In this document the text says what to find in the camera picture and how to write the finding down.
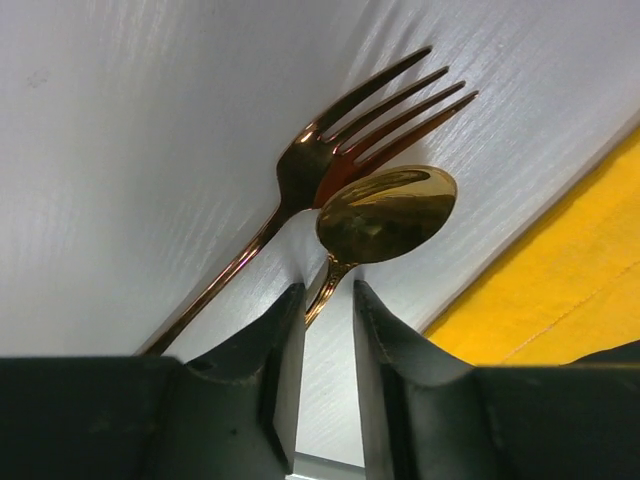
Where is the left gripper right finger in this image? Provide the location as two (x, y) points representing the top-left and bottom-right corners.
(353, 281), (639, 479)

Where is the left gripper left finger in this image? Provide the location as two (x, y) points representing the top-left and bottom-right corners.
(1, 284), (305, 479)

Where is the yellow Pikachu placemat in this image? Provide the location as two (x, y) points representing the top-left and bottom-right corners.
(426, 133), (639, 365)

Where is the rose gold spoon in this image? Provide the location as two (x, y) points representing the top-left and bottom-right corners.
(304, 165), (458, 327)

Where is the rose gold fork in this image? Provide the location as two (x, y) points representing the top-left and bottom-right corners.
(136, 46), (479, 355)

